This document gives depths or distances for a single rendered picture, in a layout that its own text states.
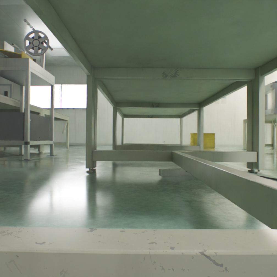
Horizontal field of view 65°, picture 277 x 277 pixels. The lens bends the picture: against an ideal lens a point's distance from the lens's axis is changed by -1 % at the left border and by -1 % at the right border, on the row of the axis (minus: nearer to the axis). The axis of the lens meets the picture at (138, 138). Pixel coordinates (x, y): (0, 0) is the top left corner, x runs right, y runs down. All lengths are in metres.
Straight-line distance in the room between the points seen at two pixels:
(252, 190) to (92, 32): 0.94
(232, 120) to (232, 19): 7.29
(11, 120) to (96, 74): 1.38
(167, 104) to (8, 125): 1.91
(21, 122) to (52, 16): 1.81
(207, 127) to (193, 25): 7.00
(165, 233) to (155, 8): 0.86
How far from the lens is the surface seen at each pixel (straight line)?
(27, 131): 2.56
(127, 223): 0.63
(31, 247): 0.19
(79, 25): 1.09
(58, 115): 4.71
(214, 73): 1.65
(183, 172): 1.43
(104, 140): 7.70
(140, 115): 4.36
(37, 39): 3.29
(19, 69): 2.71
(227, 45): 1.32
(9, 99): 3.22
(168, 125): 7.68
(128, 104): 2.96
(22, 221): 0.71
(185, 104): 3.02
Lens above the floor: 0.23
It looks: level
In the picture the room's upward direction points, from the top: straight up
